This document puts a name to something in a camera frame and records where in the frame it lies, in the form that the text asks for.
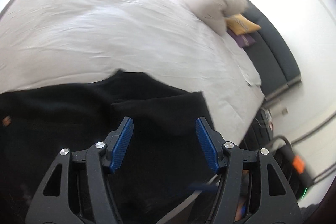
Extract black pants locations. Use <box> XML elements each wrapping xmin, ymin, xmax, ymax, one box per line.
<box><xmin>1</xmin><ymin>71</ymin><xmax>214</xmax><ymax>223</ymax></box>

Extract dark padded headboard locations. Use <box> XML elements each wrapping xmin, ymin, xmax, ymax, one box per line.
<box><xmin>243</xmin><ymin>1</ymin><xmax>301</xmax><ymax>101</ymax></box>

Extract purple pillow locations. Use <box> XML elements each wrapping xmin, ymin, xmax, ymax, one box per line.
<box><xmin>227</xmin><ymin>29</ymin><xmax>256</xmax><ymax>48</ymax></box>

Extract yellow pillow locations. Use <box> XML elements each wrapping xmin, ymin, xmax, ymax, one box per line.
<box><xmin>226</xmin><ymin>14</ymin><xmax>261</xmax><ymax>35</ymax></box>

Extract white bed sheet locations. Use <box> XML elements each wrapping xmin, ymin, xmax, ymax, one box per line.
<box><xmin>1</xmin><ymin>0</ymin><xmax>264</xmax><ymax>144</ymax></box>

